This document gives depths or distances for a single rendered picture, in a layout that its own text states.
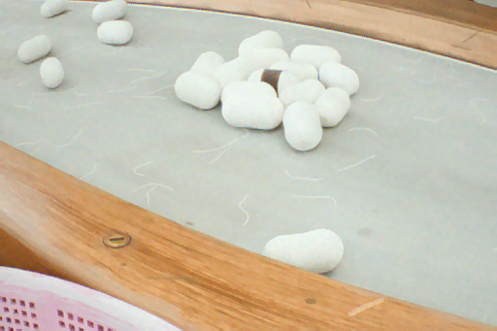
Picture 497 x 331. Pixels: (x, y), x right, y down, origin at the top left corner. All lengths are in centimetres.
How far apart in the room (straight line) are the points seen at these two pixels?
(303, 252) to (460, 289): 7
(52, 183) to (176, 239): 8
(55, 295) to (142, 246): 5
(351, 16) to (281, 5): 7
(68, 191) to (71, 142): 11
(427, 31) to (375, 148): 19
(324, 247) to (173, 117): 18
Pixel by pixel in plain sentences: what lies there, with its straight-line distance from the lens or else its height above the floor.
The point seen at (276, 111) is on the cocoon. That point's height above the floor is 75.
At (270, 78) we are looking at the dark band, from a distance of 43.
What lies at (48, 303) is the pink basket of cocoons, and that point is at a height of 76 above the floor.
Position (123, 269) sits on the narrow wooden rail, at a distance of 26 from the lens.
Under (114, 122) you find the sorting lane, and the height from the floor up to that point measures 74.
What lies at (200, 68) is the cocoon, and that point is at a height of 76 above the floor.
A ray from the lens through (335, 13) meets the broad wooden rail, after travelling 59.
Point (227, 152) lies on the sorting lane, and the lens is 38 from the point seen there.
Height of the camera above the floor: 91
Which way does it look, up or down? 26 degrees down
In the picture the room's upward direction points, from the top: 4 degrees counter-clockwise
